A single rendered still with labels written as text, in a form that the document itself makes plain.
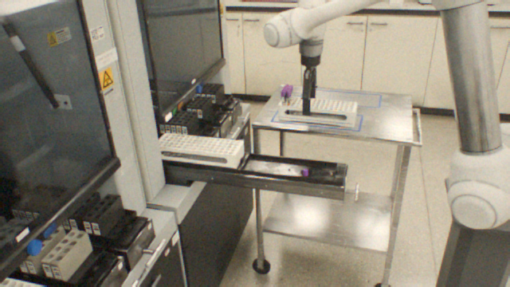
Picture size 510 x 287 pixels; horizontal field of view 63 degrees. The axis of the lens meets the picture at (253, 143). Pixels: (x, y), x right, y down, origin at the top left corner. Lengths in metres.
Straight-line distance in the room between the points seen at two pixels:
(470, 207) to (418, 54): 2.50
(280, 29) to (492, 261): 1.00
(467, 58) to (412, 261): 1.37
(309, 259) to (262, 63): 2.03
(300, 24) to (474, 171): 0.65
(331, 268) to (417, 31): 2.06
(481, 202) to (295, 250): 1.26
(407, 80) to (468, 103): 2.51
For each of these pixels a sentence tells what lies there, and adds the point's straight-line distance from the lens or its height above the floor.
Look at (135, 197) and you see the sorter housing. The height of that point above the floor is 0.81.
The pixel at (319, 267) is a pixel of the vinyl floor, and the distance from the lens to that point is 2.17.
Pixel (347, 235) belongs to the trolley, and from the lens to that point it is 1.93.
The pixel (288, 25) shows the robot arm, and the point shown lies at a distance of 1.37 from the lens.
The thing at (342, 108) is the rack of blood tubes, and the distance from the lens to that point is 1.62.
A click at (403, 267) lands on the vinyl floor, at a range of 2.25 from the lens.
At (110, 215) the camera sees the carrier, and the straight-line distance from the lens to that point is 1.18.
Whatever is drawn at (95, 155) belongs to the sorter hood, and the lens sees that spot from 1.08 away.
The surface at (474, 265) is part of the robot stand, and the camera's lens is 1.59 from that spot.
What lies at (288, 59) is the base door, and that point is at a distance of 3.67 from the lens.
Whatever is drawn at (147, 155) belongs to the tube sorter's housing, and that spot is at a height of 0.90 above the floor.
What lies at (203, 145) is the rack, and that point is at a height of 0.86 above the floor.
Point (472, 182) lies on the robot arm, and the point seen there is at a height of 0.93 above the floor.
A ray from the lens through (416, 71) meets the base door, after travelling 3.63.
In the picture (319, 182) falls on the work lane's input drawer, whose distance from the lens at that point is 1.31.
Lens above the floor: 1.54
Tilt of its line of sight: 29 degrees down
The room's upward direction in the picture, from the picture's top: 2 degrees counter-clockwise
